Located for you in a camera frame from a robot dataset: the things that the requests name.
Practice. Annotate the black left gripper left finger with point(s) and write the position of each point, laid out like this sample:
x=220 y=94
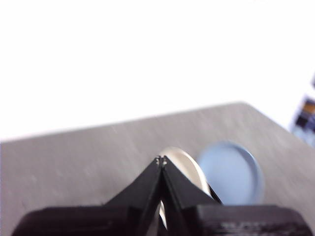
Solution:
x=137 y=196

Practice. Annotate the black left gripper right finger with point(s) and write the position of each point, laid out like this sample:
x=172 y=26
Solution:
x=187 y=199

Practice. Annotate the white round plate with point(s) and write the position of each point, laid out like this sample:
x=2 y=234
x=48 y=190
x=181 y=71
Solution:
x=182 y=164

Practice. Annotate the blue round plate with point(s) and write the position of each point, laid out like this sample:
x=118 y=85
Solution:
x=229 y=174

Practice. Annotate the dark blue blurred background object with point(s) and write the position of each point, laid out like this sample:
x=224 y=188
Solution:
x=304 y=118

